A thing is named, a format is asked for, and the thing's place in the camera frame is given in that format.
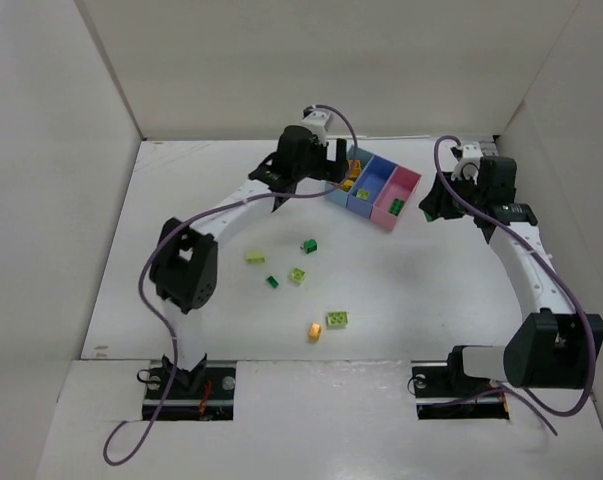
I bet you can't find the yellow rounded lego brick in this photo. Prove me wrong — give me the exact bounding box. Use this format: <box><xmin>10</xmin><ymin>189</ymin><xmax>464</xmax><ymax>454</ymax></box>
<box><xmin>348</xmin><ymin>160</ymin><xmax>362</xmax><ymax>180</ymax></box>

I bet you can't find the pale green lego tile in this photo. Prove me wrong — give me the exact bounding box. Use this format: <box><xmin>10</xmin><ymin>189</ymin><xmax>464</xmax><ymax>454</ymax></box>
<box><xmin>356</xmin><ymin>189</ymin><xmax>370</xmax><ymax>201</ymax></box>

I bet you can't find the green lego plate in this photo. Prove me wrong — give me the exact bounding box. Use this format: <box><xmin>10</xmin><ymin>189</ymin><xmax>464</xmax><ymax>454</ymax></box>
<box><xmin>389</xmin><ymin>198</ymin><xmax>405</xmax><ymax>216</ymax></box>

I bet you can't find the dark green lego brick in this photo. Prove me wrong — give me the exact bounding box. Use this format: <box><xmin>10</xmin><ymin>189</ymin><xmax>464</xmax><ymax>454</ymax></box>
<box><xmin>301</xmin><ymin>239</ymin><xmax>318</xmax><ymax>254</ymax></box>

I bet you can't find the light green curved lego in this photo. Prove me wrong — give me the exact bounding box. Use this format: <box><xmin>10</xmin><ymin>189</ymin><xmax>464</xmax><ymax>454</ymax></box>
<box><xmin>245</xmin><ymin>250</ymin><xmax>266</xmax><ymax>265</ymax></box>

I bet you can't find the light green studded lego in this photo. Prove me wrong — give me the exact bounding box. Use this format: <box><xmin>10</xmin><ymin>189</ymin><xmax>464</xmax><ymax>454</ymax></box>
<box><xmin>326</xmin><ymin>311</ymin><xmax>349</xmax><ymax>329</ymax></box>

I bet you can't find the yellow studded lego brick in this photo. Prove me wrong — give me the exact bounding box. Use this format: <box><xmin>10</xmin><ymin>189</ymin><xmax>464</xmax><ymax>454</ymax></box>
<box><xmin>341</xmin><ymin>179</ymin><xmax>355</xmax><ymax>192</ymax></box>

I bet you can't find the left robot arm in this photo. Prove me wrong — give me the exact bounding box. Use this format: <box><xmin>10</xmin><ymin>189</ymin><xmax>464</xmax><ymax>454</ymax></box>
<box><xmin>138</xmin><ymin>124</ymin><xmax>348</xmax><ymax>382</ymax></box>

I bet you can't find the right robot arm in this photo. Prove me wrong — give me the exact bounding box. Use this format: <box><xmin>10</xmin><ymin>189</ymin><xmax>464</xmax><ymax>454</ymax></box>
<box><xmin>419</xmin><ymin>157</ymin><xmax>603</xmax><ymax>389</ymax></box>

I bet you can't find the purple blue container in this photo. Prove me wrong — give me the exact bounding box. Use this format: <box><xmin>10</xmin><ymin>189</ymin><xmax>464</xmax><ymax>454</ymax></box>
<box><xmin>346</xmin><ymin>156</ymin><xmax>397</xmax><ymax>218</ymax></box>

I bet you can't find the pink container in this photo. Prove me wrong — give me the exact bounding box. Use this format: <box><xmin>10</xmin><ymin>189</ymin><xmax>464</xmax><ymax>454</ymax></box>
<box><xmin>370</xmin><ymin>166</ymin><xmax>422</xmax><ymax>231</ymax></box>

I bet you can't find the light green small lego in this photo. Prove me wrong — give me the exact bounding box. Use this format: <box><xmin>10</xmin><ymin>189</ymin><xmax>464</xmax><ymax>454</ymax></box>
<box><xmin>289</xmin><ymin>267</ymin><xmax>306</xmax><ymax>285</ymax></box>

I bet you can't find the small dark green lego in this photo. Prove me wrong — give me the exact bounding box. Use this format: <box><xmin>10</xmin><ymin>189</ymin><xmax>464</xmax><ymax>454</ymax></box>
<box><xmin>266</xmin><ymin>276</ymin><xmax>279</xmax><ymax>289</ymax></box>

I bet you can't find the orange small lego brick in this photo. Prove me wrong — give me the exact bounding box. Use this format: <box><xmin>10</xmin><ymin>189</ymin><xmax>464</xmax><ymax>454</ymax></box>
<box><xmin>308</xmin><ymin>323</ymin><xmax>322</xmax><ymax>342</ymax></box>

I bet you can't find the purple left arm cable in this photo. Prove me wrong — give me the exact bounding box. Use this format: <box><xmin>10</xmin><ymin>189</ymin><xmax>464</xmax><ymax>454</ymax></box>
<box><xmin>103</xmin><ymin>103</ymin><xmax>358</xmax><ymax>466</ymax></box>

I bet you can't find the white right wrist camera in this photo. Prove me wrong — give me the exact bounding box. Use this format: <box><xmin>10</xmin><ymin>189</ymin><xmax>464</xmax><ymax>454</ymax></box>
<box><xmin>451</xmin><ymin>142</ymin><xmax>483</xmax><ymax>181</ymax></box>

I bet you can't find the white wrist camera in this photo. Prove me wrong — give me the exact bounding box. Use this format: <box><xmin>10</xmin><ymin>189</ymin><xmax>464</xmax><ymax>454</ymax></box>
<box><xmin>300</xmin><ymin>106</ymin><xmax>333</xmax><ymax>146</ymax></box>
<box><xmin>451</xmin><ymin>142</ymin><xmax>483</xmax><ymax>181</ymax></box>

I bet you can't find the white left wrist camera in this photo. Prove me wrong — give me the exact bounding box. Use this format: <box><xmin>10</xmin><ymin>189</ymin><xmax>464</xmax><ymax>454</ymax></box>
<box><xmin>300</xmin><ymin>106</ymin><xmax>333</xmax><ymax>146</ymax></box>

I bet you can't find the aluminium rail right side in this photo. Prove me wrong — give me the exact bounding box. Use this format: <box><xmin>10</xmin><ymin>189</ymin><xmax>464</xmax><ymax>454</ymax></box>
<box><xmin>479</xmin><ymin>141</ymin><xmax>499</xmax><ymax>157</ymax></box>

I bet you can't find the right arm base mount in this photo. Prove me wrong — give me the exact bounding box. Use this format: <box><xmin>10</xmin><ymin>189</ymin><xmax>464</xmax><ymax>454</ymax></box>
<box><xmin>407</xmin><ymin>346</ymin><xmax>510</xmax><ymax>420</ymax></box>

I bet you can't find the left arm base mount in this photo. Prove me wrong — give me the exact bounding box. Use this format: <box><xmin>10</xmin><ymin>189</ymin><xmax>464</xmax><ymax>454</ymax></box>
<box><xmin>137</xmin><ymin>356</ymin><xmax>237</xmax><ymax>421</ymax></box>

